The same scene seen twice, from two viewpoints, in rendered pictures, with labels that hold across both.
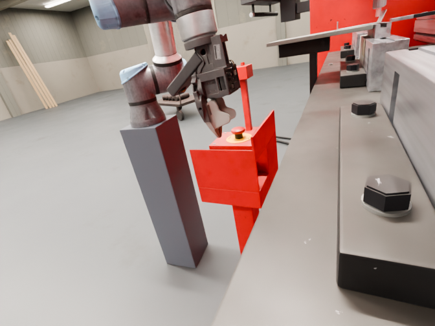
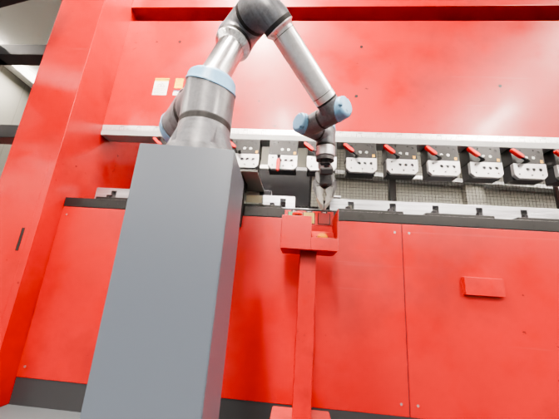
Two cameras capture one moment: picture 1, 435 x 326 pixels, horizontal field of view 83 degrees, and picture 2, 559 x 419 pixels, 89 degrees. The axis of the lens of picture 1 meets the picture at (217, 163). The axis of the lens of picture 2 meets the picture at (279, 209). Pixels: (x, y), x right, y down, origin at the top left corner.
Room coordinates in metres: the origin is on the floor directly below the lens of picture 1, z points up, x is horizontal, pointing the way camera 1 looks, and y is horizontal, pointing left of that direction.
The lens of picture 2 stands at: (1.13, 0.86, 0.53)
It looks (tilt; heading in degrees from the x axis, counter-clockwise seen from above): 15 degrees up; 246
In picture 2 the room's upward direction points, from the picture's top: 4 degrees clockwise
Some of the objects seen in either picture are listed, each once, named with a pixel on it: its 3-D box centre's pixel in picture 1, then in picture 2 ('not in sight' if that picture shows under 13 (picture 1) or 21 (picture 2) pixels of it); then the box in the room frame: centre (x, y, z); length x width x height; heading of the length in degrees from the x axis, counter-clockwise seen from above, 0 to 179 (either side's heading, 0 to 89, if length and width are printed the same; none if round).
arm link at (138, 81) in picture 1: (138, 81); (208, 101); (1.06, 0.25, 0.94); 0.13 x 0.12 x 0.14; 104
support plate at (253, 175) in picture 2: (317, 35); (242, 180); (0.79, -0.36, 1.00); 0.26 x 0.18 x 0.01; 62
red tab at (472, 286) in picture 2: not in sight; (483, 287); (-0.11, 0.14, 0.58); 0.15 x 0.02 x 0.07; 152
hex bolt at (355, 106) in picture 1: (363, 108); not in sight; (0.30, -0.20, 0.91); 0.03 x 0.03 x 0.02
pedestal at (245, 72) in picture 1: (246, 103); not in sight; (2.63, -0.42, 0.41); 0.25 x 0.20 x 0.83; 62
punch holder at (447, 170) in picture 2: not in sight; (439, 163); (-0.14, -0.02, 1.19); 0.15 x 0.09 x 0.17; 152
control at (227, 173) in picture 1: (238, 155); (309, 229); (0.59, -0.06, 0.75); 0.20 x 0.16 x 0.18; 152
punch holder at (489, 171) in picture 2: not in sight; (480, 165); (-0.31, 0.07, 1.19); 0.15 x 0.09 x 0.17; 152
